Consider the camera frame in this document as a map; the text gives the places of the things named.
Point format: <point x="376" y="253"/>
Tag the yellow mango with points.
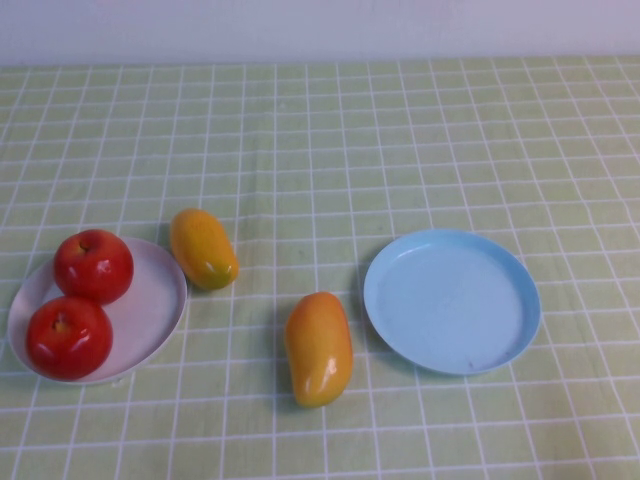
<point x="202" y="250"/>

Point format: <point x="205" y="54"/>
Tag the light blue round plate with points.
<point x="450" y="305"/>

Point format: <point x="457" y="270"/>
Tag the red apple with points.
<point x="93" y="267"/>
<point x="69" y="340"/>

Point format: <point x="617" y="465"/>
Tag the orange-tinted mango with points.
<point x="318" y="350"/>

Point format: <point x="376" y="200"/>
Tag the green checkered tablecloth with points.
<point x="350" y="150"/>

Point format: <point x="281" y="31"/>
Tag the white round plate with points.
<point x="150" y="310"/>

